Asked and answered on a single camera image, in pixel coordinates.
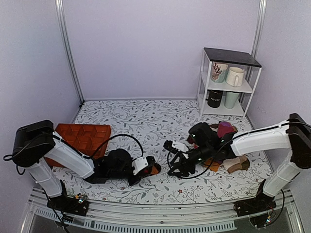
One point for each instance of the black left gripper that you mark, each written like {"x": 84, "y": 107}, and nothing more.
{"x": 140, "y": 175}

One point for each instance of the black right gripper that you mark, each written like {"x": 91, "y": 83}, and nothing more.
{"x": 182, "y": 164}

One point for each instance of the black red orange argyle sock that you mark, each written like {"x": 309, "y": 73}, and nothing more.
{"x": 151, "y": 170}

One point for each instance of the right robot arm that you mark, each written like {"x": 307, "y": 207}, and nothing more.
{"x": 293, "y": 134}

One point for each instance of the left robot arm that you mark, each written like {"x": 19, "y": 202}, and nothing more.
{"x": 38, "y": 147}

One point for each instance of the floral table mat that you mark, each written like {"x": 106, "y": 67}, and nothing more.
{"x": 142, "y": 127}

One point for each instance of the magenta striped sock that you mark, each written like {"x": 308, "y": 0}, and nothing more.
{"x": 224, "y": 128}

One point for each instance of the brown wooden compartment tray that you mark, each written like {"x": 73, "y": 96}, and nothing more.
{"x": 84, "y": 137}

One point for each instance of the beige brown sock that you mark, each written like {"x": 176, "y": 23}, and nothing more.
{"x": 236, "y": 164}

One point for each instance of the black mug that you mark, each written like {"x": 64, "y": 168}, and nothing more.
{"x": 214, "y": 98}

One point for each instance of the pale green mug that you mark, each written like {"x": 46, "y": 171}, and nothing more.
{"x": 231, "y": 99}

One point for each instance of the white metal shelf rack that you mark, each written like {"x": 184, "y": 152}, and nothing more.
{"x": 252, "y": 71}

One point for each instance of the cream white mug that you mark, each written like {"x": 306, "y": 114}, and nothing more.
{"x": 235, "y": 76}

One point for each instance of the floral patterned mug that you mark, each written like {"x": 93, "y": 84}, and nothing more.
{"x": 219, "y": 72}

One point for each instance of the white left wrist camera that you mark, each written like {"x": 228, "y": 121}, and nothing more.
{"x": 139, "y": 164}

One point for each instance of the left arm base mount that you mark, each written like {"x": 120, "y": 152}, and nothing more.
{"x": 77, "y": 205}

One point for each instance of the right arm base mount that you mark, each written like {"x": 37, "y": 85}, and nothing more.
{"x": 259, "y": 203}

